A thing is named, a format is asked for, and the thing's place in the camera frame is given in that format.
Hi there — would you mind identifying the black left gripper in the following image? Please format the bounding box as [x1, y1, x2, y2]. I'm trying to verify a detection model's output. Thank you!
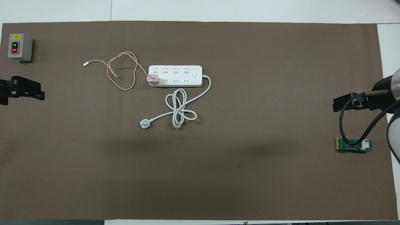
[0, 76, 45, 105]

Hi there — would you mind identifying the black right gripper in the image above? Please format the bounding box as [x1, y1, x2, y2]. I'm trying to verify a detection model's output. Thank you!
[333, 92, 388, 112]

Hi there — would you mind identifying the pink charging cable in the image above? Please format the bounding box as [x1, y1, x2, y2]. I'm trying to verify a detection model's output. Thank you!
[83, 52, 148, 91]

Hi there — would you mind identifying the white power strip with cord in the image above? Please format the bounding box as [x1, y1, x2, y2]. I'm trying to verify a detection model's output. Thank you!
[140, 65, 212, 129]

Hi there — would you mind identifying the green yellow sponge block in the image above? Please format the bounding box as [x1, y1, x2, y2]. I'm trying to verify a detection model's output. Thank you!
[336, 138, 373, 153]

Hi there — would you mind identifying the brown table mat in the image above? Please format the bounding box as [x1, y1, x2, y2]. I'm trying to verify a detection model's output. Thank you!
[0, 21, 399, 221]

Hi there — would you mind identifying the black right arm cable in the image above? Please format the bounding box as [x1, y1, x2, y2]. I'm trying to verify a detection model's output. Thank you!
[340, 92, 400, 147]

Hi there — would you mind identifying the grey on-off switch box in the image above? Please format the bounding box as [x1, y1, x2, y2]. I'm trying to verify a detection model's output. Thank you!
[8, 33, 33, 63]

